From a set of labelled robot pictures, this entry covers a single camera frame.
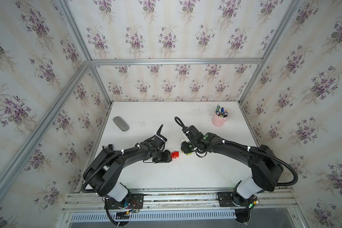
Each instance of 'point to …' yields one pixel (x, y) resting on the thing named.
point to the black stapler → (109, 146)
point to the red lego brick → (175, 155)
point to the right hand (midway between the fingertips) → (185, 148)
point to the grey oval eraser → (120, 123)
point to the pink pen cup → (217, 121)
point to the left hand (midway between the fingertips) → (169, 160)
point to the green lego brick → (188, 154)
